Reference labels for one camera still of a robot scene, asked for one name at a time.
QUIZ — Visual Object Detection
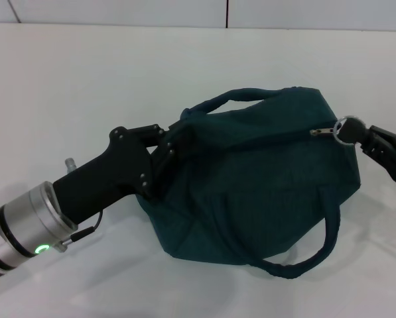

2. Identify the dark teal insulated lunch bag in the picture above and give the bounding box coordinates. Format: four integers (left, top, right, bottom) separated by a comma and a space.
136, 86, 361, 281

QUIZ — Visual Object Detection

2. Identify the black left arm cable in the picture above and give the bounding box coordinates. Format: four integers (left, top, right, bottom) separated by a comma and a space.
54, 208, 103, 253

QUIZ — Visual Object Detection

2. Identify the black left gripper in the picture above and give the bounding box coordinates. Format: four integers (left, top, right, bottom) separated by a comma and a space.
52, 119, 194, 223

